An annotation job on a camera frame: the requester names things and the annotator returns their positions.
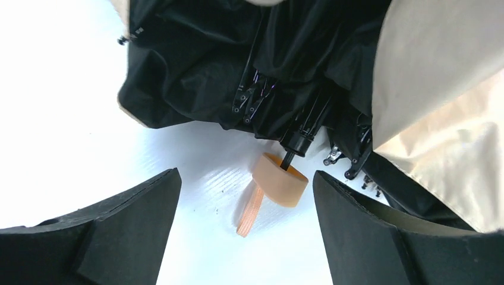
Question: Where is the beige folding umbrella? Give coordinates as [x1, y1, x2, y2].
[113, 0, 503, 233]

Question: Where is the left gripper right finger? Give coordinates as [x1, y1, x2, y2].
[313, 171, 503, 285]

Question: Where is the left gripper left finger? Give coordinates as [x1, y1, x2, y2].
[1, 169, 181, 284]

